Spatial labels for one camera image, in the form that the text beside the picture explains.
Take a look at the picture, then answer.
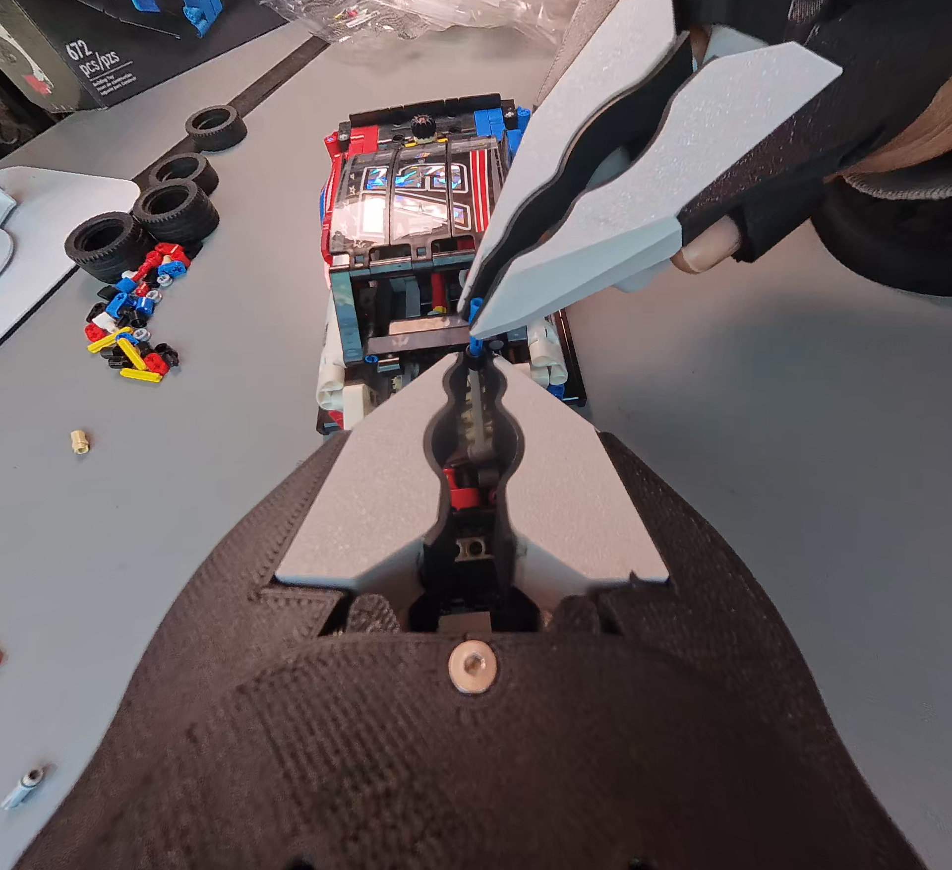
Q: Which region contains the clear plastic bag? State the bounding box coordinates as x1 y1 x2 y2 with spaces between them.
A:
260 0 589 56

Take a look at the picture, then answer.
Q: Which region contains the long blue brick pin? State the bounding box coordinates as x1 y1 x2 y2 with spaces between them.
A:
465 297 495 359

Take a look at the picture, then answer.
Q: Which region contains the white book stand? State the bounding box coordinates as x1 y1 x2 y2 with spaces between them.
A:
0 165 142 344

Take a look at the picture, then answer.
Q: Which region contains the grey desk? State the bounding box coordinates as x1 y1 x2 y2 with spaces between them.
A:
0 14 952 870

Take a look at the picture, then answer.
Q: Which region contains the black chair armrest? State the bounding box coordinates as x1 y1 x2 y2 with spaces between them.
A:
811 174 952 297

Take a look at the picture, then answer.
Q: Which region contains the black rubber toy tyre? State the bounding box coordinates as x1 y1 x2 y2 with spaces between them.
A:
64 211 155 283
184 104 248 153
147 152 221 195
132 180 221 244

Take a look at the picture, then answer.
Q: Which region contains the pile of small loose bricks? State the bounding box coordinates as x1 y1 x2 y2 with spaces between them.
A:
84 241 196 383

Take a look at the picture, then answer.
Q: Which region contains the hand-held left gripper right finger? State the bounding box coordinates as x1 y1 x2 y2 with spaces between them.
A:
491 355 672 633

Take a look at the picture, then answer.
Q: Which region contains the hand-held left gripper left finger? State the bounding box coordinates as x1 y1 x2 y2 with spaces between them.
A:
274 351 468 633

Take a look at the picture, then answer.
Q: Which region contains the toy brick race car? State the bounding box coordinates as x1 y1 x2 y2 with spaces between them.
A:
316 95 589 614

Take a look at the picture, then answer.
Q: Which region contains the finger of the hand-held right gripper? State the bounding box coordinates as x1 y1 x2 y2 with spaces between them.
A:
469 40 845 341
456 0 679 316

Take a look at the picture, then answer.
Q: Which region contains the person's right hand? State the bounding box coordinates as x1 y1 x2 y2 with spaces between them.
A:
669 221 745 276

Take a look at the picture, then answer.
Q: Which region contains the small grey brick pin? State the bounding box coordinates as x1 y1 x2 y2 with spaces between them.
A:
0 766 53 810

